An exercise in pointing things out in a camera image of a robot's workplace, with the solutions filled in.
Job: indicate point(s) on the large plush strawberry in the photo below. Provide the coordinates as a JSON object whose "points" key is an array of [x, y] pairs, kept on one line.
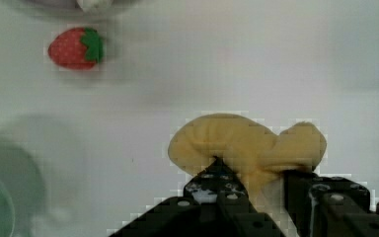
{"points": [[77, 49]]}

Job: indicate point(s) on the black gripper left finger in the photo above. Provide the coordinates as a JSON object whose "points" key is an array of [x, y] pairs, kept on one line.
{"points": [[214, 204]]}

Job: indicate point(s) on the green mug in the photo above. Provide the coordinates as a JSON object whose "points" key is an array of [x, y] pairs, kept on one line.
{"points": [[22, 190]]}

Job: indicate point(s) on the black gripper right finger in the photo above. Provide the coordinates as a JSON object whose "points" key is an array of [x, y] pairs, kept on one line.
{"points": [[329, 206]]}

